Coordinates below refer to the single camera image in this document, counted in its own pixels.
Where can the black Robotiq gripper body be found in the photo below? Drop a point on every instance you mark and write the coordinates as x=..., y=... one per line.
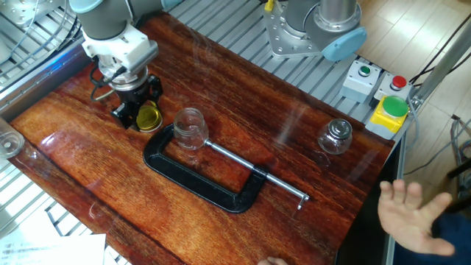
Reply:
x=134, y=94

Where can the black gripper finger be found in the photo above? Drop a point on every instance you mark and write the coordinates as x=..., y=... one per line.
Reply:
x=125, y=115
x=156, y=88

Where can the gold metal jar lid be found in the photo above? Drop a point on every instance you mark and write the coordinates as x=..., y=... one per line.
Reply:
x=149, y=118

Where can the clear glass jar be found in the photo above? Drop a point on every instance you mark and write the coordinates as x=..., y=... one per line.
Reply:
x=190, y=129

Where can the black C-clamp with steel screw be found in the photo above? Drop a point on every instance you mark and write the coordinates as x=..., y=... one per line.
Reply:
x=191, y=182

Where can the glass jar with silver lid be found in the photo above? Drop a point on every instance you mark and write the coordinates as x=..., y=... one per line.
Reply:
x=335, y=137

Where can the right forearm in blue sleeve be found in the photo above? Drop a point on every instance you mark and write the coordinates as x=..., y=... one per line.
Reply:
x=454, y=235

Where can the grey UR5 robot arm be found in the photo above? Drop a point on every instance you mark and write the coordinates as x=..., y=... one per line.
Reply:
x=110, y=22

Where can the person's left hand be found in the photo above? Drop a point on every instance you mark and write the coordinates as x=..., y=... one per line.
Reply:
x=273, y=261

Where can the person's right hand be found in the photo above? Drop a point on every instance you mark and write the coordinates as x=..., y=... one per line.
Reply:
x=408, y=221

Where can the wood grain table mat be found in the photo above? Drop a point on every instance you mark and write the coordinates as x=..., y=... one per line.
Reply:
x=257, y=110

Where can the clear glass mug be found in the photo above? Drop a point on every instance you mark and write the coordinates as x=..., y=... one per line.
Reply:
x=9, y=141

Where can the yellow clip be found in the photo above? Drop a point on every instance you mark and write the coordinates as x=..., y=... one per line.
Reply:
x=269, y=4

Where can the grey box with green button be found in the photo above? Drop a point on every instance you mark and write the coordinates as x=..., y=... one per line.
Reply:
x=360, y=81

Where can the yellow box with green button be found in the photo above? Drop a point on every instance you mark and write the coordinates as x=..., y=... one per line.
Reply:
x=390, y=116

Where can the grey box with red button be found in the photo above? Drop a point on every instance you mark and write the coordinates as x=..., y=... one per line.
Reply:
x=393, y=86

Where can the black table side panel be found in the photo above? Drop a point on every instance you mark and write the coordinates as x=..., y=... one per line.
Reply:
x=364, y=228

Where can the aluminium strut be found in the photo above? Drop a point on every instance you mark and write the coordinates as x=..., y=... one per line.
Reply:
x=441, y=70

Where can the aluminium table rail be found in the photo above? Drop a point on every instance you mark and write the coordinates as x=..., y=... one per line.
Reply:
x=37, y=81

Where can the silver robot mount plate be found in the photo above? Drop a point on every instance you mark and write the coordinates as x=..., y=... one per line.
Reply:
x=287, y=37

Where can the silver flanged mount base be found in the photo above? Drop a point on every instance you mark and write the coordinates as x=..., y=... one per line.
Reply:
x=22, y=9

